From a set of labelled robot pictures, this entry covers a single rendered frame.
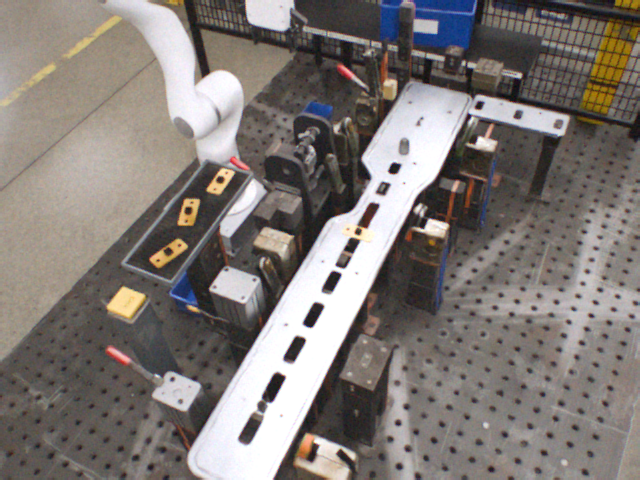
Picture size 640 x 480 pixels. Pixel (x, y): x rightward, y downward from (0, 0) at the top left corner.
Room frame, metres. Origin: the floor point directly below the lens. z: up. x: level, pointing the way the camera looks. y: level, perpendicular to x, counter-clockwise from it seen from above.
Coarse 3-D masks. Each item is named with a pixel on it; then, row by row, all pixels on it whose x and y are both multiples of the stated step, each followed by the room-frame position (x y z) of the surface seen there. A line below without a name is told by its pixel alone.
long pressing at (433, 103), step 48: (432, 96) 1.57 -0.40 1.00; (384, 144) 1.37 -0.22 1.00; (432, 144) 1.35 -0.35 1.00; (336, 240) 1.02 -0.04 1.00; (384, 240) 1.01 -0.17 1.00; (288, 288) 0.88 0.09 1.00; (336, 288) 0.87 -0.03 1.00; (288, 336) 0.75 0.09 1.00; (336, 336) 0.74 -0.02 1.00; (240, 384) 0.64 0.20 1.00; (288, 384) 0.63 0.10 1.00; (240, 432) 0.53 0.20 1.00; (288, 432) 0.52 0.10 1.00
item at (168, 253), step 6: (180, 240) 0.93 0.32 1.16; (168, 246) 0.91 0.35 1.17; (174, 246) 0.91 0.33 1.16; (180, 246) 0.91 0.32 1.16; (186, 246) 0.91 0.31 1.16; (162, 252) 0.90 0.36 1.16; (168, 252) 0.89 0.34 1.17; (174, 252) 0.90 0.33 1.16; (180, 252) 0.89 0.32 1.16; (150, 258) 0.88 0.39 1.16; (156, 258) 0.88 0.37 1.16; (162, 258) 0.88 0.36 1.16; (168, 258) 0.88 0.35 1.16; (156, 264) 0.87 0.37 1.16; (162, 264) 0.86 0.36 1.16
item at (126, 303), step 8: (120, 296) 0.79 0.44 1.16; (128, 296) 0.79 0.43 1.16; (136, 296) 0.78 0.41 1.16; (144, 296) 0.78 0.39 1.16; (112, 304) 0.77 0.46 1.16; (120, 304) 0.77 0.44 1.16; (128, 304) 0.77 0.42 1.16; (136, 304) 0.76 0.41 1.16; (120, 312) 0.75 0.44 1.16; (128, 312) 0.74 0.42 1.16
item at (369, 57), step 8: (368, 56) 1.51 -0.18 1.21; (376, 56) 1.51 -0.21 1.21; (368, 64) 1.51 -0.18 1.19; (376, 64) 1.53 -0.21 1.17; (368, 72) 1.51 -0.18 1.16; (376, 72) 1.53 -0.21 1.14; (368, 80) 1.51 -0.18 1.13; (376, 80) 1.52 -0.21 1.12; (368, 88) 1.51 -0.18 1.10; (376, 88) 1.52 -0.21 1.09; (376, 96) 1.50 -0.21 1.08
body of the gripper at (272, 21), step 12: (252, 0) 1.25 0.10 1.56; (264, 0) 1.23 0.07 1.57; (276, 0) 1.22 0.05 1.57; (288, 0) 1.23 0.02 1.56; (252, 12) 1.25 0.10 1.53; (264, 12) 1.23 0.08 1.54; (276, 12) 1.22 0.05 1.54; (288, 12) 1.22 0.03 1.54; (252, 24) 1.25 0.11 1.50; (264, 24) 1.23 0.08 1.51; (276, 24) 1.22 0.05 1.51; (288, 24) 1.22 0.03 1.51
